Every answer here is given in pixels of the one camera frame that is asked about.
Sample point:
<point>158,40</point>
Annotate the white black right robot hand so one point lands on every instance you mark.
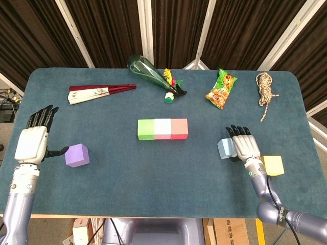
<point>246,148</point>

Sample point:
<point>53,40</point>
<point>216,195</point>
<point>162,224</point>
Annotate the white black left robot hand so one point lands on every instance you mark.
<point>32,144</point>

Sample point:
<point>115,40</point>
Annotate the light blue foam cube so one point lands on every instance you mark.
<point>226,149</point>

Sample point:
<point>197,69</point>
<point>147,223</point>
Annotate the red foam cube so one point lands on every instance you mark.
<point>179,127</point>

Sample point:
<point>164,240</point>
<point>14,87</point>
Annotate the pale pink foam cube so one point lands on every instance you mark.
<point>162,127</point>

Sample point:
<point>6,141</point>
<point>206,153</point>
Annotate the green foam cube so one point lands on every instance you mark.
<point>146,128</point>

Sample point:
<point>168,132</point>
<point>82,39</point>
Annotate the lavender robot base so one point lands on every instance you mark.
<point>158,232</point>

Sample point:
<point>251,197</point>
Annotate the lavender left robot arm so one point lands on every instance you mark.
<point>19,199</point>

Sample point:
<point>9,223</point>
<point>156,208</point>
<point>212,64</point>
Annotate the lavender right robot arm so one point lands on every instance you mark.
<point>265,206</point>

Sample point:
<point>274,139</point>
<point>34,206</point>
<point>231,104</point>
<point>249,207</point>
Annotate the yellow foam cube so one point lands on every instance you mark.
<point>274,166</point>

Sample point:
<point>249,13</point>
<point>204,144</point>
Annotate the black floor box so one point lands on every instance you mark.
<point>5,114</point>

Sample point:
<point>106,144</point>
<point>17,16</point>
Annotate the purple foam cube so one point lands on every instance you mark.
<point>76,155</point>

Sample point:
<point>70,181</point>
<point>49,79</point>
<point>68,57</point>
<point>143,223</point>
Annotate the green orange snack bag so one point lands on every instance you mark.
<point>221,89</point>

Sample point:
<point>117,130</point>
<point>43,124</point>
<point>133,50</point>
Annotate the folded red paper fan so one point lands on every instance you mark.
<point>87,94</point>

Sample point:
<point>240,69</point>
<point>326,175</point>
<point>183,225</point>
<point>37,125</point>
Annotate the brown cardboard box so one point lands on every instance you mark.
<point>231,232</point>

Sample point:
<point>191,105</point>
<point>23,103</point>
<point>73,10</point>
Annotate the colourful feather shuttlecock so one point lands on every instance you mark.
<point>168,98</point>

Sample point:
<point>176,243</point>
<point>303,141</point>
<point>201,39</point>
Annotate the teal table mat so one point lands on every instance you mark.
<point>153,183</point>

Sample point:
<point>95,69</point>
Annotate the white red cardboard box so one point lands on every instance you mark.
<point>80,232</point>

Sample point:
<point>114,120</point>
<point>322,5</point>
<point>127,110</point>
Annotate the brown curtain screen panel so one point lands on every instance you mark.
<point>110,30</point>
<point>30,38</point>
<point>176,30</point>
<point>245,30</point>
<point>314,51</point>

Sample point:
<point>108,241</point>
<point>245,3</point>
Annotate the green transparent bottle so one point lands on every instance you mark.
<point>143,70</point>

